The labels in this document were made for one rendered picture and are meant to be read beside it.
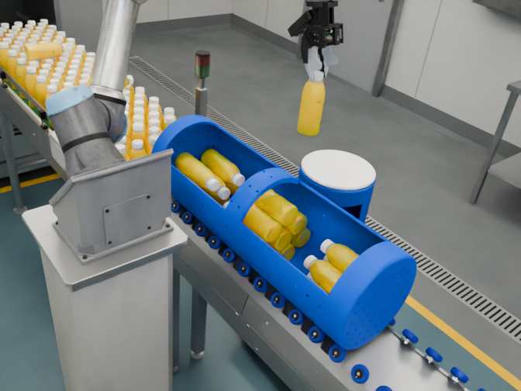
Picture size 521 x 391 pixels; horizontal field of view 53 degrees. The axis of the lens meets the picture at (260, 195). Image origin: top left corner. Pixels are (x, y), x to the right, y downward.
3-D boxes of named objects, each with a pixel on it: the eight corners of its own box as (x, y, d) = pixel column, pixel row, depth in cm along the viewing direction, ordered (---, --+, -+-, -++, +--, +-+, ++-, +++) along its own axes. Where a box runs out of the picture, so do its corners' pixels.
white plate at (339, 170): (293, 150, 202) (292, 152, 202) (313, 189, 180) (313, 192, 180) (360, 148, 208) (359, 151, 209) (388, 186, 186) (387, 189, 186)
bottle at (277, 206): (277, 223, 145) (240, 195, 155) (288, 230, 150) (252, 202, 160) (291, 203, 145) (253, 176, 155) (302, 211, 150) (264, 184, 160)
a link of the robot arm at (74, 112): (51, 149, 122) (29, 95, 122) (77, 152, 135) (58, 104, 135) (97, 129, 120) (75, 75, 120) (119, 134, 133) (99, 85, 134)
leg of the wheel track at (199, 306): (195, 361, 241) (199, 257, 206) (188, 353, 244) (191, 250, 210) (205, 355, 244) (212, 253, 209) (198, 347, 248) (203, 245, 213)
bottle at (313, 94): (292, 128, 158) (300, 74, 149) (312, 126, 161) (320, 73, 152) (303, 137, 153) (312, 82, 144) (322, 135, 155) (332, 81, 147)
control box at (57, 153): (75, 182, 176) (71, 155, 170) (51, 157, 188) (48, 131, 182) (102, 174, 182) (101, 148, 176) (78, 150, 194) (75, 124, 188)
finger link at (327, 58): (336, 80, 145) (330, 47, 140) (321, 77, 149) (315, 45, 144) (343, 75, 146) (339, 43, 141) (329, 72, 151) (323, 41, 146)
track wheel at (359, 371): (370, 372, 124) (374, 372, 126) (356, 360, 127) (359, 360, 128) (360, 387, 124) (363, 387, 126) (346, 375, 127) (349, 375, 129)
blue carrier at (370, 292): (327, 368, 126) (362, 274, 113) (144, 194, 179) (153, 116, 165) (395, 328, 144) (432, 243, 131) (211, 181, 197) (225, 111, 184)
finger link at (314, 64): (316, 84, 141) (319, 49, 138) (301, 81, 145) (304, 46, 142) (325, 83, 143) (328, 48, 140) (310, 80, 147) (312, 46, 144)
